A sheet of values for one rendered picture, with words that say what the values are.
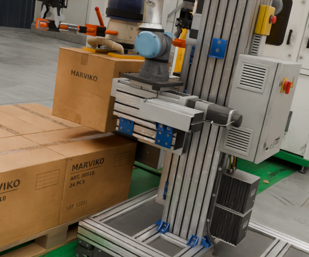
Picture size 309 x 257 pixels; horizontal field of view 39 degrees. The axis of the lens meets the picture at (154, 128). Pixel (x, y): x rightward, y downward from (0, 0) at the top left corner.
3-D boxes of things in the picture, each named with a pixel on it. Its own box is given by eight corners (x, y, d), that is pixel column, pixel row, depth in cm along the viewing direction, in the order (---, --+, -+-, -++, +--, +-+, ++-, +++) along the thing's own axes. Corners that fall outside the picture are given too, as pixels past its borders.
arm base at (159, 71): (174, 80, 215) (177, 60, 212) (158, 81, 202) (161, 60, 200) (149, 74, 222) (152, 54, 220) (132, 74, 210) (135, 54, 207)
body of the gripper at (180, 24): (174, 27, 264) (178, 7, 261) (180, 28, 271) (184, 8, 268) (185, 29, 261) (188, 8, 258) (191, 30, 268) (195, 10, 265)
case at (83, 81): (112, 107, 305) (121, 51, 296) (160, 122, 286) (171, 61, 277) (51, 114, 254) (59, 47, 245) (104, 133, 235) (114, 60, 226)
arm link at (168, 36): (172, 59, 214) (177, 32, 210) (164, 60, 201) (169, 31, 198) (149, 54, 217) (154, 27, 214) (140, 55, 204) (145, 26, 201)
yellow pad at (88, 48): (116, 52, 283) (117, 44, 282) (128, 54, 278) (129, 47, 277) (81, 50, 254) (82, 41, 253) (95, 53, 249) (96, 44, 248)
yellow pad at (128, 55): (140, 57, 274) (141, 49, 272) (153, 60, 269) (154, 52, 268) (107, 55, 245) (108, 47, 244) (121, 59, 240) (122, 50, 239)
